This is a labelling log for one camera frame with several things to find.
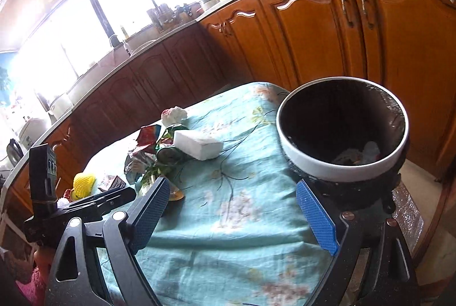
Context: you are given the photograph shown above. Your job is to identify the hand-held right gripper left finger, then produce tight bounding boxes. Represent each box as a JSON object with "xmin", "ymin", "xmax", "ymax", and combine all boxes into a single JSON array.
[{"xmin": 44, "ymin": 177, "xmax": 171, "ymax": 306}]

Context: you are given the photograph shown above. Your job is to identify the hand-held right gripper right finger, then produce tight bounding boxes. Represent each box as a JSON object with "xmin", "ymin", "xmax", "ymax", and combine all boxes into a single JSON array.
[{"xmin": 296, "ymin": 179, "xmax": 421, "ymax": 306}]

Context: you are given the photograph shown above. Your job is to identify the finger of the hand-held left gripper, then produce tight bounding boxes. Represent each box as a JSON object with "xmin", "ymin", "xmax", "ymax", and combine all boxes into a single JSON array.
[{"xmin": 68, "ymin": 187, "xmax": 137, "ymax": 217}]

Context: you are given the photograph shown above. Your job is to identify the white-rimmed trash bin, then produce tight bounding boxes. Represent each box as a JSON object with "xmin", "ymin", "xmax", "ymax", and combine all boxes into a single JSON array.
[{"xmin": 276, "ymin": 77, "xmax": 410, "ymax": 210}]

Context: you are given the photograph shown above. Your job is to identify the green snack bag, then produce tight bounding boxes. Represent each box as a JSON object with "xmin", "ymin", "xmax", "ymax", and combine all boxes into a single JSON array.
[{"xmin": 142, "ymin": 135, "xmax": 191, "ymax": 185}]

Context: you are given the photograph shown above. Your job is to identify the white foam block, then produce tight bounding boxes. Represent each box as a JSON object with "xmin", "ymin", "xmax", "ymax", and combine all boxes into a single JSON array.
[{"xmin": 173, "ymin": 130, "xmax": 224, "ymax": 161}]

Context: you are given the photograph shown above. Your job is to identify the white red wrapper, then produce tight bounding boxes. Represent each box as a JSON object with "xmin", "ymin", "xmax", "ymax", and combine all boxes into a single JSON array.
[{"xmin": 161, "ymin": 107, "xmax": 189, "ymax": 127}]

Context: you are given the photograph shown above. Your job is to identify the person's left forearm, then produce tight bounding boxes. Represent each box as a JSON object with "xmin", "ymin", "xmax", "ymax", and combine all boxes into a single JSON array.
[{"xmin": 16, "ymin": 245, "xmax": 50, "ymax": 306}]

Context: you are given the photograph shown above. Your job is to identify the small pale carton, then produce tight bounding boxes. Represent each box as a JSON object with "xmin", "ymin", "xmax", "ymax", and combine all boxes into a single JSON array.
[{"xmin": 97, "ymin": 176, "xmax": 126, "ymax": 193}]

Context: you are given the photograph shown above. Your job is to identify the yellow foam fruit net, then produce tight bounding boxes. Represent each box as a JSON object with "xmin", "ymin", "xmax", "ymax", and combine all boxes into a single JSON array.
[{"xmin": 70, "ymin": 174, "xmax": 97, "ymax": 202}]

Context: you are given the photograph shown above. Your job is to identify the clear plastic bottle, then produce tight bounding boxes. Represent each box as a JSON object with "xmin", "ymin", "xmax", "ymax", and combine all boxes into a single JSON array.
[{"xmin": 141, "ymin": 178, "xmax": 186, "ymax": 202}]

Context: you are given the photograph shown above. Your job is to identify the dark electric kettle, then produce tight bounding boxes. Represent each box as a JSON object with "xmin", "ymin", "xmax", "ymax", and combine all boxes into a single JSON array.
[{"xmin": 6, "ymin": 138, "xmax": 26, "ymax": 167}]

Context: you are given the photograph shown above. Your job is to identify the white rice cooker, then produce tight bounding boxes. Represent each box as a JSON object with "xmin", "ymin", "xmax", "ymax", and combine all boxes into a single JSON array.
[{"xmin": 18, "ymin": 117, "xmax": 51, "ymax": 150}]

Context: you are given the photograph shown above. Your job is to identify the silver foil wrapper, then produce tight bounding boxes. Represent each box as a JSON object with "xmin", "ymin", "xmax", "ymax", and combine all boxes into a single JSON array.
[{"xmin": 123, "ymin": 146, "xmax": 157, "ymax": 183}]

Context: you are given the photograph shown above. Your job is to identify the red snack wrapper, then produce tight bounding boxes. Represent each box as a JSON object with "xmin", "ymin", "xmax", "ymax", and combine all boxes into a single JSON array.
[{"xmin": 137, "ymin": 125, "xmax": 164, "ymax": 149}]

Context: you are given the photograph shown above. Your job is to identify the white crumpled tissue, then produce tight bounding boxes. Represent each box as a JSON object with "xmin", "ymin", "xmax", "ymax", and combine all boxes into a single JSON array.
[{"xmin": 334, "ymin": 141, "xmax": 381, "ymax": 165}]

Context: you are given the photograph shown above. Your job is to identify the floral teal tablecloth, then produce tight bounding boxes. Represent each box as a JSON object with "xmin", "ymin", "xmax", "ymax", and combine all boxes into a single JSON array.
[{"xmin": 84, "ymin": 81, "xmax": 343, "ymax": 306}]

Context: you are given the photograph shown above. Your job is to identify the metal sink faucet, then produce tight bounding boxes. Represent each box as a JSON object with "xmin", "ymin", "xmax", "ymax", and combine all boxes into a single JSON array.
[{"xmin": 109, "ymin": 33, "xmax": 133, "ymax": 56}]

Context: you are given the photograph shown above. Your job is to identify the wooden kitchen base cabinets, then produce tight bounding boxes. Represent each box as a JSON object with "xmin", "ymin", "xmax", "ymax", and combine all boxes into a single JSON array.
[{"xmin": 0, "ymin": 0, "xmax": 456, "ymax": 250}]

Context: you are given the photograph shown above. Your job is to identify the kitchen window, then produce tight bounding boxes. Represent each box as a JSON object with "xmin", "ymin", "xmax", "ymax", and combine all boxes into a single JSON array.
[{"xmin": 11, "ymin": 0, "xmax": 221, "ymax": 100}]

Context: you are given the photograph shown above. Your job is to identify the utensil rack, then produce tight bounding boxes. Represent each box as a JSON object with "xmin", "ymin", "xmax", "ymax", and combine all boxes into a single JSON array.
[{"xmin": 146, "ymin": 3, "xmax": 179, "ymax": 31}]

